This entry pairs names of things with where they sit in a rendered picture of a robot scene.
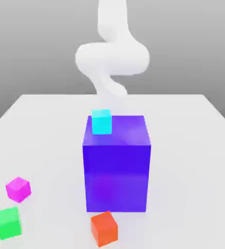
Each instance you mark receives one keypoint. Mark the small cyan cube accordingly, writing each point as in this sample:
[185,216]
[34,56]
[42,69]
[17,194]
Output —
[101,122]

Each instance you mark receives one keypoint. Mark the small orange cube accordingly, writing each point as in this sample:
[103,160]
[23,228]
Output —
[104,229]

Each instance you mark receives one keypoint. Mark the large purple box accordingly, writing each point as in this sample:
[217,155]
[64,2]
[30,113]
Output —
[116,175]

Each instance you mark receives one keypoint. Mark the small magenta cube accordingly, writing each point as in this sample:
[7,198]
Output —
[18,189]

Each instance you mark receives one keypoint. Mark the small green cube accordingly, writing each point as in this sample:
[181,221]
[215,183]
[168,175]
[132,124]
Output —
[8,223]

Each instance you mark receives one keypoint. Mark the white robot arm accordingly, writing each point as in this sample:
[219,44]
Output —
[112,58]

